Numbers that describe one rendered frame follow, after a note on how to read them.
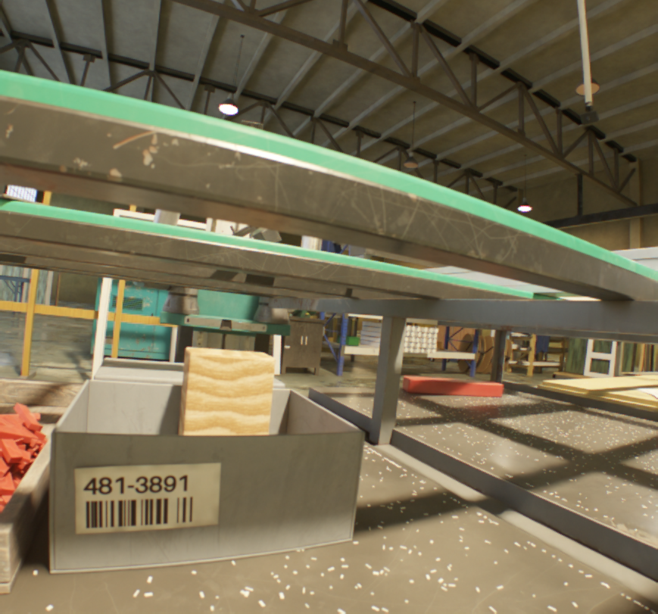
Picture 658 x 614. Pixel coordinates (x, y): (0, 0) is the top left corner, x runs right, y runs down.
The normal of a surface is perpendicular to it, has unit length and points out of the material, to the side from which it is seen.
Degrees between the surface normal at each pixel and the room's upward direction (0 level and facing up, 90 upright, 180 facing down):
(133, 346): 90
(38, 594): 0
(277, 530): 90
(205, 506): 90
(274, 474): 90
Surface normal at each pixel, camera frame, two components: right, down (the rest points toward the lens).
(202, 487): 0.44, 0.00
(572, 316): -0.89, -0.11
